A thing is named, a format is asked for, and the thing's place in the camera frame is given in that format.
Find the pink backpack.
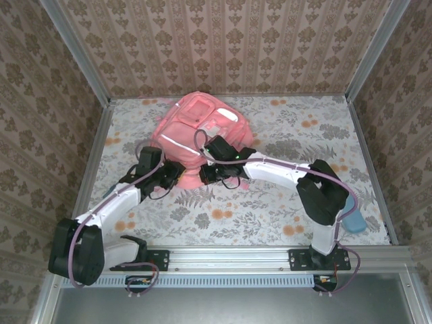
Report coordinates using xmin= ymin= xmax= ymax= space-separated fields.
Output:
xmin=138 ymin=91 xmax=255 ymax=191

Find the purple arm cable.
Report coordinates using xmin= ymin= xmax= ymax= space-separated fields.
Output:
xmin=68 ymin=143 xmax=166 ymax=300
xmin=192 ymin=129 xmax=362 ymax=297

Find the aluminium side rail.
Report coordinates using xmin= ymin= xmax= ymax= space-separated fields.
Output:
xmin=346 ymin=97 xmax=398 ymax=246
xmin=63 ymin=100 xmax=115 ymax=248

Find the grey slotted cable duct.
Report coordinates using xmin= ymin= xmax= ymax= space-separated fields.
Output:
xmin=61 ymin=273 xmax=317 ymax=289

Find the aluminium rear rail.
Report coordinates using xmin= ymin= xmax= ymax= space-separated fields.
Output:
xmin=109 ymin=93 xmax=349 ymax=100

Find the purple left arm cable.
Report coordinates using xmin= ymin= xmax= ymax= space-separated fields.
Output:
xmin=68 ymin=143 xmax=166 ymax=300

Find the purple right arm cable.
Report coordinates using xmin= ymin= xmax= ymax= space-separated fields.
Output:
xmin=192 ymin=129 xmax=362 ymax=297

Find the floral tablecloth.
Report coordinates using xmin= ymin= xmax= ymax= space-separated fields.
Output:
xmin=77 ymin=95 xmax=392 ymax=247

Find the aluminium frame post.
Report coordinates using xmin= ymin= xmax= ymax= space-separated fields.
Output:
xmin=38 ymin=0 xmax=111 ymax=106
xmin=346 ymin=0 xmax=413 ymax=103

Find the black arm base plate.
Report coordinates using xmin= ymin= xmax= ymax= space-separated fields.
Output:
xmin=109 ymin=249 xmax=171 ymax=272
xmin=288 ymin=248 xmax=352 ymax=272

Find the grey metal panel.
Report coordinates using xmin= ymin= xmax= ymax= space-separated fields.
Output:
xmin=32 ymin=272 xmax=421 ymax=324

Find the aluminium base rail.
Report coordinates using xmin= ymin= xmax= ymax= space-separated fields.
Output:
xmin=49 ymin=245 xmax=412 ymax=271

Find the black connector box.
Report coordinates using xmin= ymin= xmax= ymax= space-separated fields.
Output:
xmin=313 ymin=273 xmax=339 ymax=293
xmin=125 ymin=275 xmax=154 ymax=294

